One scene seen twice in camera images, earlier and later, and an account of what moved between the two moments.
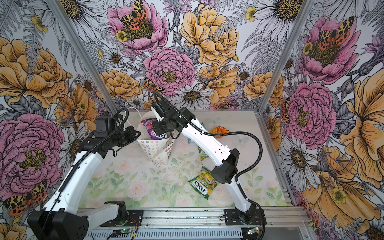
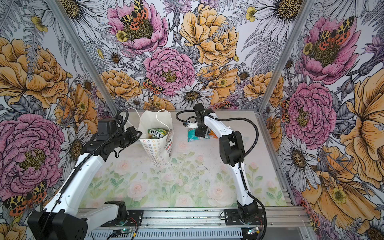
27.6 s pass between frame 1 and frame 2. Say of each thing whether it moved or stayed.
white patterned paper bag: stayed
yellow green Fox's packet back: moved
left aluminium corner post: stayed
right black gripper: moved
